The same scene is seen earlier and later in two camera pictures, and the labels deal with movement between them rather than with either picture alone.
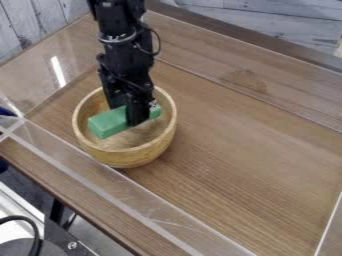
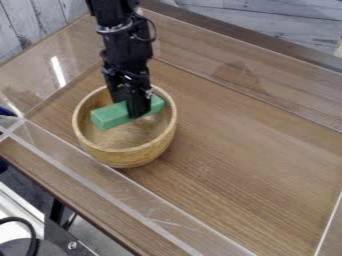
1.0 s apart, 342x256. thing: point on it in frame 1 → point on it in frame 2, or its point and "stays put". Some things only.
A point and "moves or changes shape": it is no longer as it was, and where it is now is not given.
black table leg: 57,211 stays put
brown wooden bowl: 136,146 stays put
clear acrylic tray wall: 164,223 stays put
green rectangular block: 106,123 moves or changes shape
